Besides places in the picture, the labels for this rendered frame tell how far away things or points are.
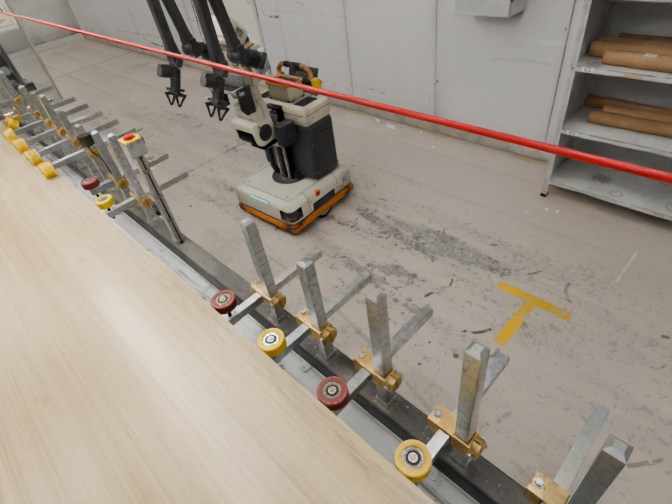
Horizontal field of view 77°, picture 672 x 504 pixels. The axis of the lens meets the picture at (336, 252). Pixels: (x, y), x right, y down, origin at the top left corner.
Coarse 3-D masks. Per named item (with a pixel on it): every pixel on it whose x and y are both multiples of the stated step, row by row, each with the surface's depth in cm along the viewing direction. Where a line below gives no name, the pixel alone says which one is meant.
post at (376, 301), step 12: (372, 300) 94; (384, 300) 95; (372, 312) 97; (384, 312) 97; (372, 324) 100; (384, 324) 100; (372, 336) 104; (384, 336) 102; (372, 348) 107; (384, 348) 105; (384, 360) 108; (384, 372) 111; (384, 396) 120
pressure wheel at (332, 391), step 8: (320, 384) 108; (328, 384) 108; (336, 384) 108; (344, 384) 107; (320, 392) 106; (328, 392) 106; (336, 392) 106; (344, 392) 105; (320, 400) 105; (328, 400) 104; (336, 400) 104; (344, 400) 105; (328, 408) 105; (336, 408) 105
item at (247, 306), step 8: (304, 256) 159; (312, 256) 158; (320, 256) 161; (288, 272) 153; (296, 272) 155; (280, 280) 151; (288, 280) 153; (280, 288) 152; (256, 296) 146; (240, 304) 144; (248, 304) 144; (256, 304) 146; (232, 312) 142; (240, 312) 142; (248, 312) 145; (232, 320) 140
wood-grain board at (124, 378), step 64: (0, 128) 286; (0, 192) 214; (64, 192) 205; (0, 256) 171; (64, 256) 166; (128, 256) 160; (0, 320) 143; (64, 320) 139; (128, 320) 135; (192, 320) 131; (0, 384) 122; (64, 384) 119; (128, 384) 116; (192, 384) 114; (256, 384) 111; (0, 448) 107; (64, 448) 105; (128, 448) 102; (192, 448) 100; (256, 448) 98; (320, 448) 96
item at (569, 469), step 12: (600, 408) 101; (588, 420) 99; (600, 420) 99; (588, 432) 97; (576, 444) 95; (588, 444) 95; (576, 456) 94; (564, 468) 92; (576, 468) 92; (564, 480) 90
